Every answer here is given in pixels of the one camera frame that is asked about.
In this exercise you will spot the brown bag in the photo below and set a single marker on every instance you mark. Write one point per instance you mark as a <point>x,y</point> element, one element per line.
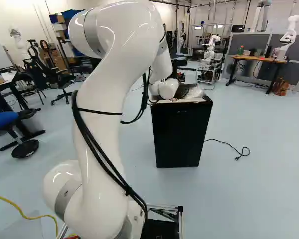
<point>281,87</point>

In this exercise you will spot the black fridge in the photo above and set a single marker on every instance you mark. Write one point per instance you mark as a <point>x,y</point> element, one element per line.
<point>180,132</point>

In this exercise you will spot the crumpled clear plastic bag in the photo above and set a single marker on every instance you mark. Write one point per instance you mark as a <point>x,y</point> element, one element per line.
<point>193,91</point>

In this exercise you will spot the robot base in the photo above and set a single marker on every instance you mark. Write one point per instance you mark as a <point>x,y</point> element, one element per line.
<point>164,224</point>

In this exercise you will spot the blue office chair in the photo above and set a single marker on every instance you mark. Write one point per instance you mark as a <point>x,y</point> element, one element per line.
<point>2,119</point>

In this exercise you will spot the black office chair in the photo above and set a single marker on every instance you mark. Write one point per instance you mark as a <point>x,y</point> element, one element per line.
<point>61,77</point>

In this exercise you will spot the grey partition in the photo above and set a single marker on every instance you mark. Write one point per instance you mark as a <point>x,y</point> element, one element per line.
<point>249,42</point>

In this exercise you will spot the grey desk with black legs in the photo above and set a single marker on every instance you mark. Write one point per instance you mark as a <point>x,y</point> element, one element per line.
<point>8,78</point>

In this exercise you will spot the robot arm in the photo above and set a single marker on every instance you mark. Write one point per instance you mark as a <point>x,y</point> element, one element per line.
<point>99,119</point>

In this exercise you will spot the white robot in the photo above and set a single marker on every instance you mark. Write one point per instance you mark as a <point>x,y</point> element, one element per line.
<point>210,53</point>
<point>287,37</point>

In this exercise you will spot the wooden desk with black legs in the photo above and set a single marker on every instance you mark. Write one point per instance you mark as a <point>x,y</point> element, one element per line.
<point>254,58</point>

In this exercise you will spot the black round tray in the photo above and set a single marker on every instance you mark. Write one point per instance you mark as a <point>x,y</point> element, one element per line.
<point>25,149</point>

